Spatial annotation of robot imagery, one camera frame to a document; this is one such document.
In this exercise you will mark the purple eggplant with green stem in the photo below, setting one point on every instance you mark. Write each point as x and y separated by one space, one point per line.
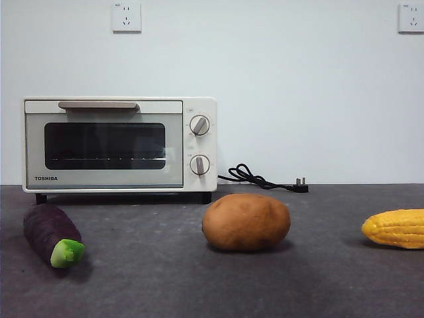
49 228

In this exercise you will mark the beige oven knob, upright grip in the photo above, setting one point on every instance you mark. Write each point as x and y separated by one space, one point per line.
199 165

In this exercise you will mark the white Toshiba toaster oven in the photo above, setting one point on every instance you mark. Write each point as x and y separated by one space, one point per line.
202 145

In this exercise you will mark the beige oven knob, slanted grip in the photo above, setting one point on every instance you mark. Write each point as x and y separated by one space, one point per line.
199 125

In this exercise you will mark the brown potato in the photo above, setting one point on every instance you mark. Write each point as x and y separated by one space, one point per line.
246 222

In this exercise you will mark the yellow corn cob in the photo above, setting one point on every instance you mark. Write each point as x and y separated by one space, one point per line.
397 228

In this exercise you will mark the white wall socket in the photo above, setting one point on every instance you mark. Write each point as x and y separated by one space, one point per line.
412 18
126 18

